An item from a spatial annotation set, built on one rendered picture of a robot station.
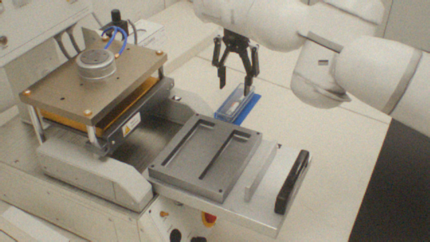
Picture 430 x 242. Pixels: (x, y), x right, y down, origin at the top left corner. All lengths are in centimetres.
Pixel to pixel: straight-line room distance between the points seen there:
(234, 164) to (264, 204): 10
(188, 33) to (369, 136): 81
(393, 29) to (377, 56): 271
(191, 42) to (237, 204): 98
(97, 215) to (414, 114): 65
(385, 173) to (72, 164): 69
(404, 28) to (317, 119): 203
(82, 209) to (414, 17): 274
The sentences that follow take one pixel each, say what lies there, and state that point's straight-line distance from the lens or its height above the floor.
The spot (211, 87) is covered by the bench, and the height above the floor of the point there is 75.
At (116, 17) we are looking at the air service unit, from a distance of 121.
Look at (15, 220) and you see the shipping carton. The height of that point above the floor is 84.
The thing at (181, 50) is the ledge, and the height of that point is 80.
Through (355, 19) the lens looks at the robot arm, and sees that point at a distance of 78.
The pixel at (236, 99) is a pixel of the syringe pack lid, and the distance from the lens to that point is 141.
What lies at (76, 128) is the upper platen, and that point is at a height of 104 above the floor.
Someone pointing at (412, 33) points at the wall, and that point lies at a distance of 338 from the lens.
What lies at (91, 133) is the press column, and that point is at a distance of 88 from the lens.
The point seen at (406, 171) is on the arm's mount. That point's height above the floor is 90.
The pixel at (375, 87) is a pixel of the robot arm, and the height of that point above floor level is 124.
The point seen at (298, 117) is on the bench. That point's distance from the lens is 143.
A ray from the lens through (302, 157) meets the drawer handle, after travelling 90.
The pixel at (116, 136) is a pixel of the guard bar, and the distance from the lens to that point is 91.
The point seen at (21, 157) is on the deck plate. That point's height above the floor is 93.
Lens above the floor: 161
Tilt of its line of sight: 38 degrees down
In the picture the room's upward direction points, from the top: straight up
